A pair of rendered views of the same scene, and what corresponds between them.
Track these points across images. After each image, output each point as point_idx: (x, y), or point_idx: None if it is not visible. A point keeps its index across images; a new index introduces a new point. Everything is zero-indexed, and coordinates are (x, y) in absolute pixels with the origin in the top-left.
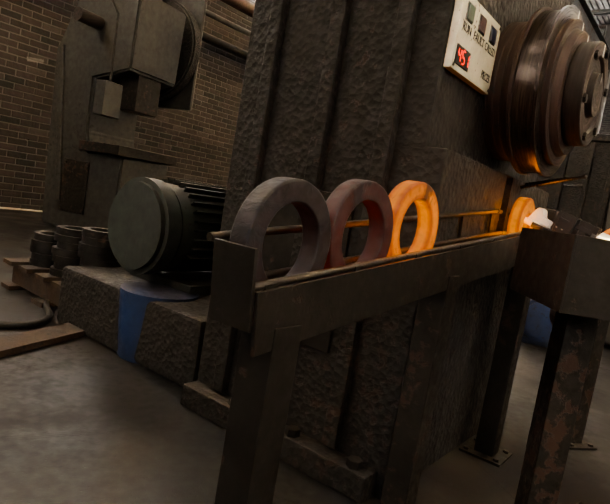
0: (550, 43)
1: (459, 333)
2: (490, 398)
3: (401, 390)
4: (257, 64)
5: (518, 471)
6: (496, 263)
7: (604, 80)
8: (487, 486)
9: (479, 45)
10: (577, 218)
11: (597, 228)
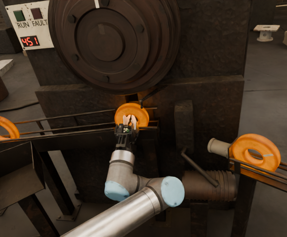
0: (52, 18)
1: None
2: None
3: (71, 174)
4: None
5: (153, 235)
6: (76, 144)
7: (127, 19)
8: None
9: (43, 25)
10: (114, 133)
11: (116, 146)
